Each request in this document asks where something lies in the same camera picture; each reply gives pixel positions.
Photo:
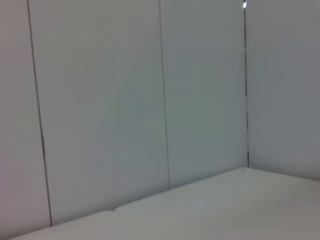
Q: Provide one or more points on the round ceiling lamp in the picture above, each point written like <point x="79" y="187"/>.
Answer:
<point x="244" y="4"/>

